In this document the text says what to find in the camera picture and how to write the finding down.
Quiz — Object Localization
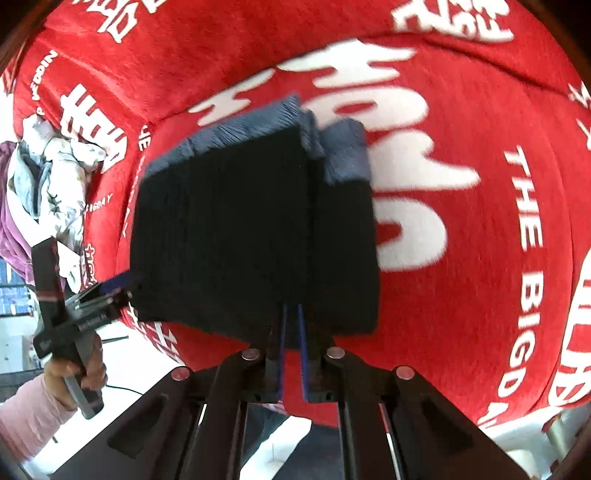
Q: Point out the black pants with blue trim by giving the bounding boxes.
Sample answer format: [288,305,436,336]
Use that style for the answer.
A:
[130,96,380,341]

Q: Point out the pink sleeved left forearm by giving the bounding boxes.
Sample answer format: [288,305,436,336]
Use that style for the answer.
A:
[1,375,76,462]

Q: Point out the person's left hand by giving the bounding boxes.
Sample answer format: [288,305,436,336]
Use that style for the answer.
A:
[43,334,108,411]

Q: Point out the purple cloth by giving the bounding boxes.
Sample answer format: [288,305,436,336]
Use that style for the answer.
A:
[0,141,34,284]

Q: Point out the person's legs in dark trousers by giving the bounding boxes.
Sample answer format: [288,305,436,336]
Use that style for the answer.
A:
[239,405,344,480]

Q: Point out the grey floral crumpled garment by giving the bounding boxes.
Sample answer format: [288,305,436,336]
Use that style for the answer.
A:
[7,114,106,292]

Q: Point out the red wedding bedspread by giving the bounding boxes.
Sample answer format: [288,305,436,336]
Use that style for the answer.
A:
[1,1,590,427]

